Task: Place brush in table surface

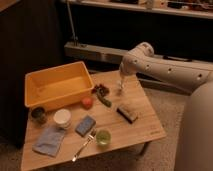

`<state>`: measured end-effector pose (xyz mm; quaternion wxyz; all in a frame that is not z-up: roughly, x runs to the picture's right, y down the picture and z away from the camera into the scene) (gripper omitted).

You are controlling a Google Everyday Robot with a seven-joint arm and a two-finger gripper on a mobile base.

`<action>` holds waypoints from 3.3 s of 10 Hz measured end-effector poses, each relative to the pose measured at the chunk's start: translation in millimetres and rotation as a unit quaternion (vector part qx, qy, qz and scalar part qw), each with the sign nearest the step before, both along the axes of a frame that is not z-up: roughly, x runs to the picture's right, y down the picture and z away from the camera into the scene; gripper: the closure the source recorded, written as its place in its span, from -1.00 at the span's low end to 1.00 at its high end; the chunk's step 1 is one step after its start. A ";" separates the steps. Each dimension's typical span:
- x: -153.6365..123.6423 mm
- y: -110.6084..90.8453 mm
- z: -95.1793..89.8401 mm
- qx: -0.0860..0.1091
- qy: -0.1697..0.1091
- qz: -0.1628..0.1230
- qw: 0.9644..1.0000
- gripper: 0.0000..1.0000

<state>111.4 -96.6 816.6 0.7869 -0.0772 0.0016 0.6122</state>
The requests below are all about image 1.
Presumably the green pickle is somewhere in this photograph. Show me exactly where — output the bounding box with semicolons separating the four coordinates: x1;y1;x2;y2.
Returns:
97;92;112;107

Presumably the dark grape bunch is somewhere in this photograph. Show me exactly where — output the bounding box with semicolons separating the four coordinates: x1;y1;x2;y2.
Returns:
92;84;109;96

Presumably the yellow plastic bin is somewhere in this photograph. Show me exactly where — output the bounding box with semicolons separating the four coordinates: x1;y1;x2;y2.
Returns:
25;61;94;111

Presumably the wooden table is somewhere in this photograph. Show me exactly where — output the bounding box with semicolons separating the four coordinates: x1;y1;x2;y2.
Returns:
21;71;166;171

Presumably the blue cloth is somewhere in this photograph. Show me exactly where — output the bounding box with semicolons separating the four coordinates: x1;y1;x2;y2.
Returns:
32;126;66;157

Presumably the silver fork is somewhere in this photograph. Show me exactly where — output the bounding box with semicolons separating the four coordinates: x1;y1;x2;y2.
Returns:
72;130;97;162

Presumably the dark green cup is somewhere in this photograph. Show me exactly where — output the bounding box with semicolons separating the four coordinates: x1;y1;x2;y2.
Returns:
31;107;46;124

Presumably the green translucent cup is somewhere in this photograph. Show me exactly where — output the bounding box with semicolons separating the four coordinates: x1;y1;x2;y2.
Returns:
96;130;111;147

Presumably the grey metal rail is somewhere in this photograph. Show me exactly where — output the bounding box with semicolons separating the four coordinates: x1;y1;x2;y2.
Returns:
64;42;213;70

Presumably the red apple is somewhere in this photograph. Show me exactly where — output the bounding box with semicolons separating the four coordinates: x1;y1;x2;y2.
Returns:
82;97;93;109

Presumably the white cup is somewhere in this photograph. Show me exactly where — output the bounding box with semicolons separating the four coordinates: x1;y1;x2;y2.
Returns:
53;109;71;129

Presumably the blue sponge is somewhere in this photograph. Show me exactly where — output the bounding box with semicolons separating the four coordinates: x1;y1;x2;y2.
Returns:
75;116;96;137

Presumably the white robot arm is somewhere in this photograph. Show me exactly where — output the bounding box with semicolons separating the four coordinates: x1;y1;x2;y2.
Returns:
119;42;213;171

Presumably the background shelf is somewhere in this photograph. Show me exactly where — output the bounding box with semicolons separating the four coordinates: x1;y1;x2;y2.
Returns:
60;0;213;19

